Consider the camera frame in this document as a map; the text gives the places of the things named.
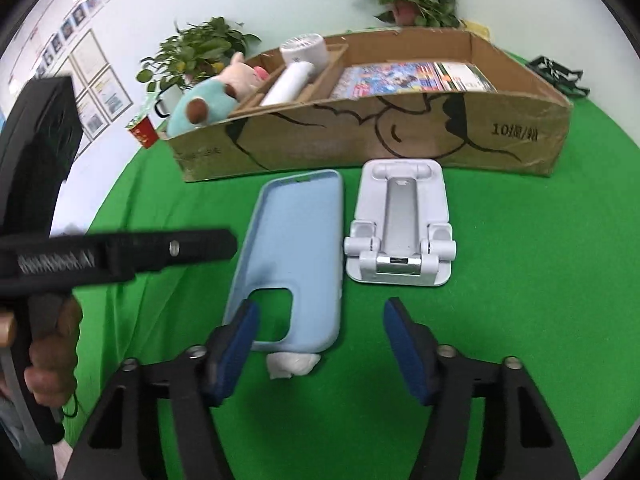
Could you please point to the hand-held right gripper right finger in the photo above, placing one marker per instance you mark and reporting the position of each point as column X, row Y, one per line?
column 407, row 355

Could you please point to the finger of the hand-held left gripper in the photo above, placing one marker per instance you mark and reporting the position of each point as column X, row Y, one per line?
column 170, row 252
column 40, row 160

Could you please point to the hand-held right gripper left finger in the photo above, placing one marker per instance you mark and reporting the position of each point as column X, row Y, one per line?
column 240, row 350

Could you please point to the light blue phone case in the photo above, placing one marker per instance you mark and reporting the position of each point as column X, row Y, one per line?
column 295, row 240

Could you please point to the brown cardboard box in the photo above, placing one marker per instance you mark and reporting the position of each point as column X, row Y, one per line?
column 350, row 135

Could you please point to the cardboard divider tray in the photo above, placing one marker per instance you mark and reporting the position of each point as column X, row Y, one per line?
column 320, row 82

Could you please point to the colourful board game box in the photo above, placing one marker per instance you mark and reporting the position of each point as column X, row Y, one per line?
column 385, row 80

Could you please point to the green and white medicine box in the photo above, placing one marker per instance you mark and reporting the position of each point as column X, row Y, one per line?
column 462, row 77

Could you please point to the person's left hand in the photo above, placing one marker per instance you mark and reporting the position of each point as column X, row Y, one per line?
column 52, row 370

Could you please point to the crumpled white tissue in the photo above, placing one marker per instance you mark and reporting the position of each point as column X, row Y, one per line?
column 292, row 366

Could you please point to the red paper cup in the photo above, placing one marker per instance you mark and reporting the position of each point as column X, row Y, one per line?
column 142, row 130

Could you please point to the white enamel mug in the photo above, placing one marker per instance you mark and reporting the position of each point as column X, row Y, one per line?
column 167, row 102

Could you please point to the white folding phone stand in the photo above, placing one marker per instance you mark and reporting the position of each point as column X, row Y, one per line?
column 400, row 210

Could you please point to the pink and teal plush toy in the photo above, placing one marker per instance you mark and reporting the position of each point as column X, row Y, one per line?
column 210, row 100

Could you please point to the bushy potted green plant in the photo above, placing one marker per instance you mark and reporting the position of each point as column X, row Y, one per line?
column 200, row 45

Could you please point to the yellow fallen leaf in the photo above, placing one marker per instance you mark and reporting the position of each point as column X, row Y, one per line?
column 477, row 30

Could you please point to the group of wall documents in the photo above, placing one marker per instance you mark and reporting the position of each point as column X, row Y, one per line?
column 100, row 85

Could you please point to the row of wall photos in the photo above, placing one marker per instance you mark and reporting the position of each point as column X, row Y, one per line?
column 80, row 15

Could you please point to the black plastic bracket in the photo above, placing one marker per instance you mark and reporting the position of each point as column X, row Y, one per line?
column 557, row 77

